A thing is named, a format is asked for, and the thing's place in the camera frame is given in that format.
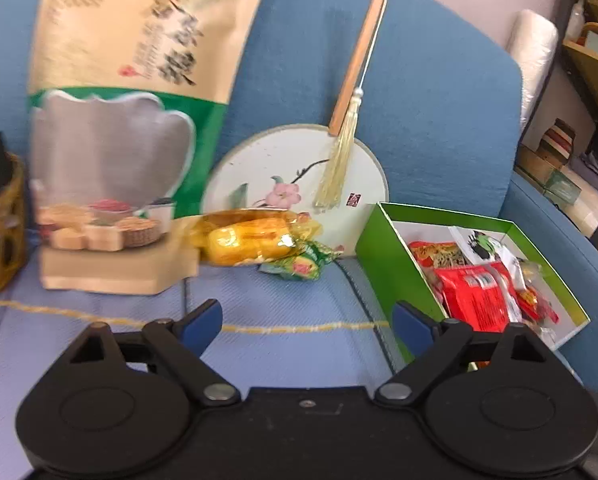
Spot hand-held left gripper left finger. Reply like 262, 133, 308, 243
69, 299, 241, 407

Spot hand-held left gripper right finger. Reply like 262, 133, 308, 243
376, 301, 547, 407

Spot green and white cardboard box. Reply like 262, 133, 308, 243
355, 202, 591, 366

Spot orange red noodle snack packet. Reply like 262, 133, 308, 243
408, 240, 472, 271

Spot yellow corn packet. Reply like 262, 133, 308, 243
189, 208, 325, 267

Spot white packet with black print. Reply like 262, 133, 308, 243
449, 226, 520, 263

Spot green candy packet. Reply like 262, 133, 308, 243
259, 240, 345, 282

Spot small red candy packet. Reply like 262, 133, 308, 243
516, 260, 560, 326

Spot round painted fan with tassel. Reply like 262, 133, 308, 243
201, 0, 390, 261

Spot kraft cardboard box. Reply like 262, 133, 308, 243
516, 145, 555, 183

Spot teal green box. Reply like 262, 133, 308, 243
544, 169, 582, 206

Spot woven wicker basket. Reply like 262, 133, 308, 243
0, 152, 27, 306

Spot white paper roll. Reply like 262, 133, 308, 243
569, 170, 598, 231

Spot striped knitted item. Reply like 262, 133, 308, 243
539, 118, 576, 163

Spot blue fabric sofa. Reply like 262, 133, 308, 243
0, 0, 598, 411

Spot large kraft paper pouch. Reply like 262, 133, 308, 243
27, 0, 275, 296

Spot bubble wrap roll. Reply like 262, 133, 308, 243
505, 9, 559, 133

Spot black metal shelf rack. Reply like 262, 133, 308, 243
514, 0, 598, 261

